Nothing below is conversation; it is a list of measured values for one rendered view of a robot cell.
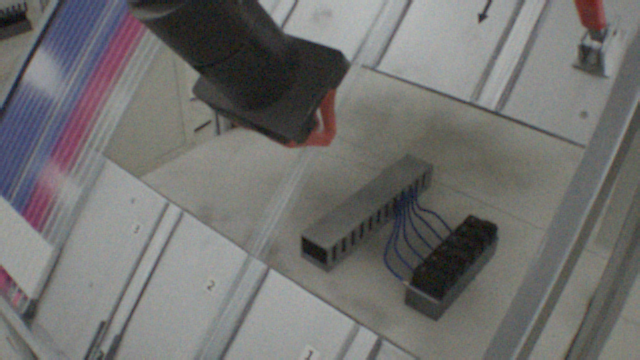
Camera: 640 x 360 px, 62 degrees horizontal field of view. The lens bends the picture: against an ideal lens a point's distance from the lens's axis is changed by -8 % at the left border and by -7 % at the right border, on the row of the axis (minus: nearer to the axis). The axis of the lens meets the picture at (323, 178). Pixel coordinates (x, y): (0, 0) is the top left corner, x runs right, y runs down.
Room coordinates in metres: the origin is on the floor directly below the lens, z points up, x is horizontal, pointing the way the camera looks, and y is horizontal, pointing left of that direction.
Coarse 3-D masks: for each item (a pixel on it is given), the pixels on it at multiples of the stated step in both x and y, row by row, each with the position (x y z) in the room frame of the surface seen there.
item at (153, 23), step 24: (144, 0) 0.29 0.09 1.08; (168, 0) 0.28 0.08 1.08; (192, 0) 0.28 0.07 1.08; (216, 0) 0.29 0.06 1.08; (144, 24) 0.29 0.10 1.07; (168, 24) 0.28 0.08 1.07; (192, 24) 0.28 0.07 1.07; (216, 24) 0.29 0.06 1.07; (240, 24) 0.30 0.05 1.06; (192, 48) 0.29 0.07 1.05; (216, 48) 0.29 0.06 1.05
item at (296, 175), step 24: (384, 0) 0.46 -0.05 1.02; (384, 24) 0.44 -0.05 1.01; (360, 48) 0.43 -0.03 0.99; (360, 72) 0.42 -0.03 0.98; (336, 96) 0.41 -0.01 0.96; (336, 120) 0.40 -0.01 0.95; (288, 168) 0.37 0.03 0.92; (288, 192) 0.36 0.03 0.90; (264, 216) 0.35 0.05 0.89; (264, 240) 0.33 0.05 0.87; (240, 264) 0.33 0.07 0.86; (240, 288) 0.31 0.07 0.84; (216, 312) 0.30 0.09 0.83; (216, 336) 0.29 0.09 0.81
